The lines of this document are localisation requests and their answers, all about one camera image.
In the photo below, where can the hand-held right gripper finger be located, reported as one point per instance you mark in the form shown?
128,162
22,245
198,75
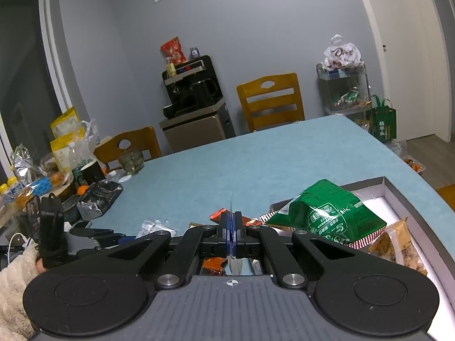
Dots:
229,236
235,236

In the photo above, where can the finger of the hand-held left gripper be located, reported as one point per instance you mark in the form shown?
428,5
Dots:
92,232
112,240

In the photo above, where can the clear pink snack packet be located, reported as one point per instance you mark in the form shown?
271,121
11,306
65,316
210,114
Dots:
236,266

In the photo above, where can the beige cracker packet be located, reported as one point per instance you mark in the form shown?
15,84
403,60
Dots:
195,224

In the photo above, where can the white silver snack packet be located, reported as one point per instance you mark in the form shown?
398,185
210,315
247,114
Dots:
153,227

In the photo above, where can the green snack bag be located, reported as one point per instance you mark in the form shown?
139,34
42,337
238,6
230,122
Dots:
327,213

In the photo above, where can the tan nut snack packet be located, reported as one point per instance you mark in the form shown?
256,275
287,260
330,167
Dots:
394,245

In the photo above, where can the grey box with white inside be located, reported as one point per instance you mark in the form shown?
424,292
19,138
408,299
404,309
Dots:
392,209

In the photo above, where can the person's left forearm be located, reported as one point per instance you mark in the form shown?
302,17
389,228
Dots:
14,291

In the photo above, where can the small orange fruit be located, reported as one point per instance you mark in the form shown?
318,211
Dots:
82,190

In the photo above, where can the blue packet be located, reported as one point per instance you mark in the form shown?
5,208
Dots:
41,185

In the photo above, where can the black mug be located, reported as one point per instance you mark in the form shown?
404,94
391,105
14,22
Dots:
92,174

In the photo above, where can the crumpled silver foil bag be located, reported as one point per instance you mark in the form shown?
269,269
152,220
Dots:
25,163

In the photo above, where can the glass jar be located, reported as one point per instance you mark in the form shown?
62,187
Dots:
131,162

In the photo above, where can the yellow pouch bag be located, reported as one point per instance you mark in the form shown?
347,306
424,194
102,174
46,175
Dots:
64,154
65,122

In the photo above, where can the clear plastic bag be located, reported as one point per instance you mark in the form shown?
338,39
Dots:
87,138

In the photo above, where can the wooden chair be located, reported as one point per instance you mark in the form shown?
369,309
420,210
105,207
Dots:
284,85
145,142
446,193

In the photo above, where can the black beige water dispenser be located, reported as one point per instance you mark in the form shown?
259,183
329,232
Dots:
192,131

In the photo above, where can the dark window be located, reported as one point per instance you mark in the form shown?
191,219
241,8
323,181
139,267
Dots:
25,60

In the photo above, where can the metal shelf cart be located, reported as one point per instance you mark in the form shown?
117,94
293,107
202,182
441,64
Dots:
341,85

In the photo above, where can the green tote bag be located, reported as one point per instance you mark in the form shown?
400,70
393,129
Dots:
385,122

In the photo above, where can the orange food tray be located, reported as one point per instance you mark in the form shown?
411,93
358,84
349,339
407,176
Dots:
413,164

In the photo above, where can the red snack bag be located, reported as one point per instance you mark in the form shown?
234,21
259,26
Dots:
174,49

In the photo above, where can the white plastic bag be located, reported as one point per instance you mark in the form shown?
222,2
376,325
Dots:
343,55

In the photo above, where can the white door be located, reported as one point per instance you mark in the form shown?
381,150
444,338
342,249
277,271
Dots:
408,60

